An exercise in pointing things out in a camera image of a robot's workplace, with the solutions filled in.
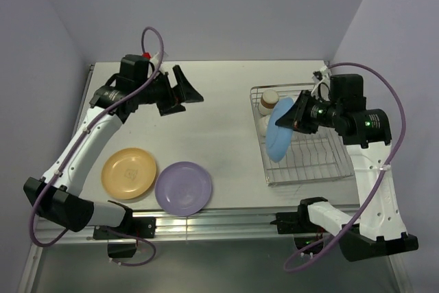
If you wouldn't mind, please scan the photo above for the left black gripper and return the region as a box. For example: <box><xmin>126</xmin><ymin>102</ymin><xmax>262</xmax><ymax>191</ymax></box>
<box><xmin>135</xmin><ymin>65</ymin><xmax>202</xmax><ymax>116</ymax></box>

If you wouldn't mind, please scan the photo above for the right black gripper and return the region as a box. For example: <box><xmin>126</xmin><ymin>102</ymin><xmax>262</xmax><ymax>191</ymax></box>
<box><xmin>275</xmin><ymin>89</ymin><xmax>342</xmax><ymax>134</ymax></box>

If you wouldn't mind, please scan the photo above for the blue plastic plate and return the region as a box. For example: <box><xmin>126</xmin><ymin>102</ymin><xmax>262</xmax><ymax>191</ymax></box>
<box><xmin>265</xmin><ymin>97</ymin><xmax>294</xmax><ymax>163</ymax></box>

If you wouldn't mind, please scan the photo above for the flower patterned small dish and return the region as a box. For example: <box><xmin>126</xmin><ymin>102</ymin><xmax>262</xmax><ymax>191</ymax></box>
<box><xmin>258</xmin><ymin>115</ymin><xmax>270</xmax><ymax>137</ymax></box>

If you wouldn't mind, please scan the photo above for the brown white ceramic cup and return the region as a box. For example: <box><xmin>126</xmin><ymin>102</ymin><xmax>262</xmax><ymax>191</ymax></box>
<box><xmin>258</xmin><ymin>89</ymin><xmax>279</xmax><ymax>116</ymax></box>

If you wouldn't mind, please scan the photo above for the orange plastic plate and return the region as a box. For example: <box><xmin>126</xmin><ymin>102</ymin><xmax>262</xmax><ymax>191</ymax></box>
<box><xmin>101</xmin><ymin>148</ymin><xmax>158</xmax><ymax>200</ymax></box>

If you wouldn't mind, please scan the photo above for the purple plastic plate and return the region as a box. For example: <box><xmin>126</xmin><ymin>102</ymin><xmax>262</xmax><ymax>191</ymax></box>
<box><xmin>154</xmin><ymin>161</ymin><xmax>213</xmax><ymax>217</ymax></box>

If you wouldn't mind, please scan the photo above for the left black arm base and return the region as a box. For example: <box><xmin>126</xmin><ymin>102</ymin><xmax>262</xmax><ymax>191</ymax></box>
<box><xmin>92</xmin><ymin>216</ymin><xmax>156</xmax><ymax>266</ymax></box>

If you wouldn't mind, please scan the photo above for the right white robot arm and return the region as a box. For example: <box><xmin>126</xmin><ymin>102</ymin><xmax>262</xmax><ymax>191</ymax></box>
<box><xmin>266</xmin><ymin>74</ymin><xmax>418</xmax><ymax>261</ymax></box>

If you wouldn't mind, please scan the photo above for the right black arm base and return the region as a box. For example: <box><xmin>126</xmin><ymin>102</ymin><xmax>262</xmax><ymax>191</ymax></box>
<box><xmin>270</xmin><ymin>197</ymin><xmax>327</xmax><ymax>250</ymax></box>

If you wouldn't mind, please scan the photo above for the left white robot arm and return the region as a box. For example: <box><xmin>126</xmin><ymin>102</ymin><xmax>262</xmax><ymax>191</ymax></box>
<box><xmin>23</xmin><ymin>55</ymin><xmax>204</xmax><ymax>237</ymax></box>

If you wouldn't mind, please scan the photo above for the metal wire dish rack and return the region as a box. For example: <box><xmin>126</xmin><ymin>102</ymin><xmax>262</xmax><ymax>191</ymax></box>
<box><xmin>250</xmin><ymin>83</ymin><xmax>354</xmax><ymax>187</ymax></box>

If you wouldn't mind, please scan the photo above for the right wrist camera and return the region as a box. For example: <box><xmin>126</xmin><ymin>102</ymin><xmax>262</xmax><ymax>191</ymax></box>
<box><xmin>311</xmin><ymin>65</ymin><xmax>331</xmax><ymax>100</ymax></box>

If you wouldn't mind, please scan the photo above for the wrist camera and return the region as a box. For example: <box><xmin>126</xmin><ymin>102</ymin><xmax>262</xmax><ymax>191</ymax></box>
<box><xmin>142</xmin><ymin>52</ymin><xmax>168</xmax><ymax>68</ymax></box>
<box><xmin>311</xmin><ymin>65</ymin><xmax>331</xmax><ymax>100</ymax></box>

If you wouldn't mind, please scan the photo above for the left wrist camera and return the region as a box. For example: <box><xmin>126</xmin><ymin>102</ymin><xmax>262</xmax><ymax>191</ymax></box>
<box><xmin>142</xmin><ymin>52</ymin><xmax>168</xmax><ymax>68</ymax></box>

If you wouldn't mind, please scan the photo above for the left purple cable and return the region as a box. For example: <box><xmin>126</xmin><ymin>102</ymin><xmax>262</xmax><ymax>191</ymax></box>
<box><xmin>29</xmin><ymin>27</ymin><xmax>166</xmax><ymax>248</ymax></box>

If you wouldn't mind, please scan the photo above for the purple cable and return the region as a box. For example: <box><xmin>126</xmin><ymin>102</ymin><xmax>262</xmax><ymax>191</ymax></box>
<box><xmin>283</xmin><ymin>62</ymin><xmax>407</xmax><ymax>272</ymax></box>
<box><xmin>29</xmin><ymin>27</ymin><xmax>166</xmax><ymax>248</ymax></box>

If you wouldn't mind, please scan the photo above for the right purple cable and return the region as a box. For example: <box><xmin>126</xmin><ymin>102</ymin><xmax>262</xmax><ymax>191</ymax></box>
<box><xmin>283</xmin><ymin>62</ymin><xmax>407</xmax><ymax>272</ymax></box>

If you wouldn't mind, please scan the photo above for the aluminium mounting rail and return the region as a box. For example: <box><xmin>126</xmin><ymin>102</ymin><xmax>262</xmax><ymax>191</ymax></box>
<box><xmin>35</xmin><ymin>207</ymin><xmax>297</xmax><ymax>244</ymax></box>

